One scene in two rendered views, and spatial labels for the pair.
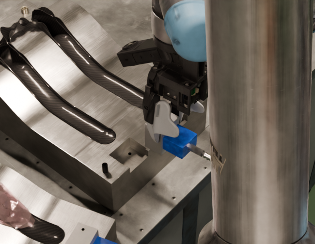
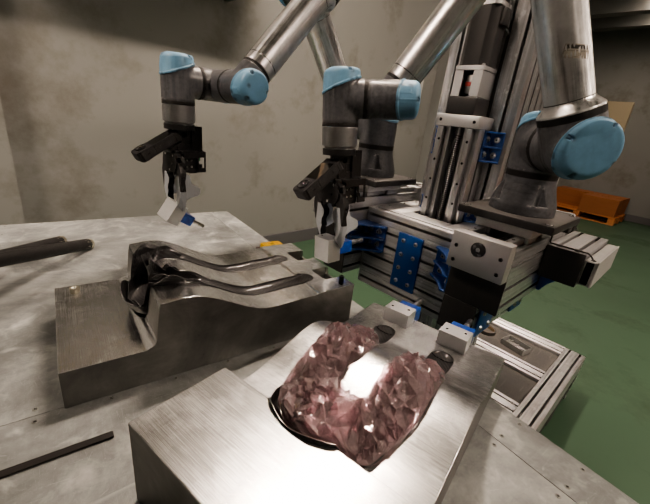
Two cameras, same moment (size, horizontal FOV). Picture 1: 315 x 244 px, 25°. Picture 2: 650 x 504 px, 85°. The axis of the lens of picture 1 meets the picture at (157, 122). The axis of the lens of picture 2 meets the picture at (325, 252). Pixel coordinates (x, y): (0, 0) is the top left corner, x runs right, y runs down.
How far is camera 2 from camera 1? 116 cm
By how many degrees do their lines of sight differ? 67
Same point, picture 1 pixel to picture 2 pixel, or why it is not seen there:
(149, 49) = (331, 167)
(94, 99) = (257, 275)
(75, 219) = (370, 317)
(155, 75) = (341, 184)
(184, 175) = not seen: hidden behind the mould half
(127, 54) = (315, 184)
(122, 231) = not seen: hidden behind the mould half
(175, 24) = (414, 88)
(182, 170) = not seen: hidden behind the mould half
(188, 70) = (355, 169)
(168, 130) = (352, 225)
